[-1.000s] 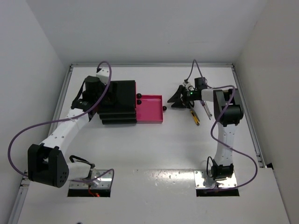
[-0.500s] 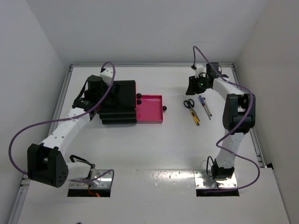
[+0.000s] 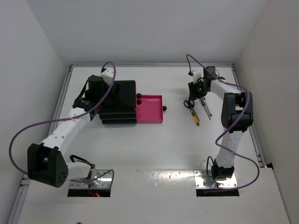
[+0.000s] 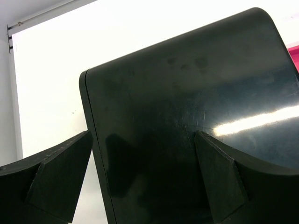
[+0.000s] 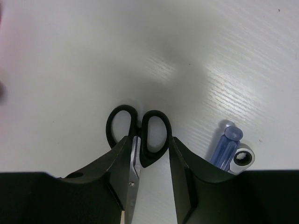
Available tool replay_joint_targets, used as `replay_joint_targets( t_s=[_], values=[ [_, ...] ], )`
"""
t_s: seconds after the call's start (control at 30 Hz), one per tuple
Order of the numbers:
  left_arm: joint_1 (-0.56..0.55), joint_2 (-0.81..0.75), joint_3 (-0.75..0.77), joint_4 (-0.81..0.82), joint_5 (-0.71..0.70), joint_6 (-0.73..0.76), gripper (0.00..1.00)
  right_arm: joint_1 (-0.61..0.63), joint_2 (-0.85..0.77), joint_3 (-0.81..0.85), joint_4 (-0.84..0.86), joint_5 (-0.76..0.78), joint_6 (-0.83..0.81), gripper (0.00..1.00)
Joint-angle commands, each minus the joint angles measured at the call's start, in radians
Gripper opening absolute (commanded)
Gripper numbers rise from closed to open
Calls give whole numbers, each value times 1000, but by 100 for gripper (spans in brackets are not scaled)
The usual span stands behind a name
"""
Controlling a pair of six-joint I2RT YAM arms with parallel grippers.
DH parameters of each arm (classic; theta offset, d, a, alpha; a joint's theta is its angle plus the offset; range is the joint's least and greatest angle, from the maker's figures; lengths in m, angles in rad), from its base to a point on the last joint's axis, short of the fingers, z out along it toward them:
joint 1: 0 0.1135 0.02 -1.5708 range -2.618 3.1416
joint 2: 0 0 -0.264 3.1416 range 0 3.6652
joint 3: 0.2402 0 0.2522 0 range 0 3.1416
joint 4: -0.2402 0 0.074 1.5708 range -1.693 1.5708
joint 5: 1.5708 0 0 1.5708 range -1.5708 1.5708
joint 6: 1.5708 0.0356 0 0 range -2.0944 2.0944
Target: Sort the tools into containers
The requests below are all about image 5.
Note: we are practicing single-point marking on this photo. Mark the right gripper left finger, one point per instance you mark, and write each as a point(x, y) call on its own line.
point(94, 194)

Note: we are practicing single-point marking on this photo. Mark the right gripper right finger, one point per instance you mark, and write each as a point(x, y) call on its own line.
point(205, 194)

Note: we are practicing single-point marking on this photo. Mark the blue handled screwdriver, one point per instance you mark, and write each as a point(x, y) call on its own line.
point(225, 145)

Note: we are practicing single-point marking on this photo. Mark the black handled scissors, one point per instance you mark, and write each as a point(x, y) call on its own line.
point(141, 156)

